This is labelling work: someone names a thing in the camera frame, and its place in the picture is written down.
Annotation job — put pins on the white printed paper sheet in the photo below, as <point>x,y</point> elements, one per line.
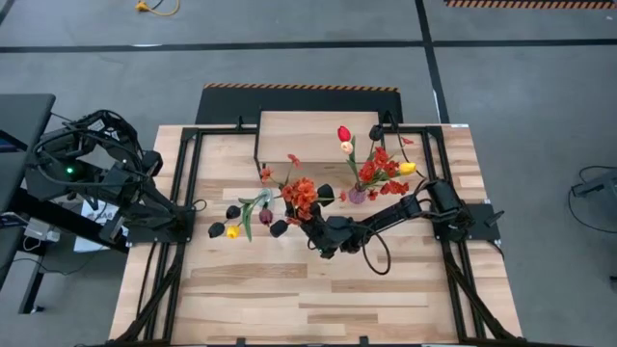
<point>94,212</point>

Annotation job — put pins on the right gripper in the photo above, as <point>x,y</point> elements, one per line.
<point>332,233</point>

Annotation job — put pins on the yellow artificial tulip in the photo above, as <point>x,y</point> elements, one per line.
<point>408,168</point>
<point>233,232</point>

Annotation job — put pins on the dark grey desk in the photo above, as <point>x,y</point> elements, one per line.
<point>24,120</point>

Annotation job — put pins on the grey metal stand base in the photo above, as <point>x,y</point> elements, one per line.
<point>598,185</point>

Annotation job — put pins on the red artificial tulip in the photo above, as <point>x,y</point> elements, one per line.
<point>344,133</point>

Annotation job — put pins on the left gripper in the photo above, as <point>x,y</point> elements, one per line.
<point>126,180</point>

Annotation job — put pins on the white power adapter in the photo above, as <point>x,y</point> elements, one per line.
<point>41,230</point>

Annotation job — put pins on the purple glass vase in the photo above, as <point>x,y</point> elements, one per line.
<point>356,196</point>

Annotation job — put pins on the cream artificial tulip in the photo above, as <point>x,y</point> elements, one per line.
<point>346,147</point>

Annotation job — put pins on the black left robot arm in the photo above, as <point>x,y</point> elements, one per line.
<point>144,202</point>

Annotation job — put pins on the maroon artificial tulip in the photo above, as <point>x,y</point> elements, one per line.
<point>265,216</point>

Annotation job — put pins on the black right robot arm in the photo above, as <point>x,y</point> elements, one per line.
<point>400,212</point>

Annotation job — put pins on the black hazard striped floor mat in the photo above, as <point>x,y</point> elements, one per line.
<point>530,4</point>
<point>231,103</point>

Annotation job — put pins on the dark blue screen device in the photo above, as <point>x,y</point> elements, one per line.
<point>9,143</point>

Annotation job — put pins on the black aluminium table frame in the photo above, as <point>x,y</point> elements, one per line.
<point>196,154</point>

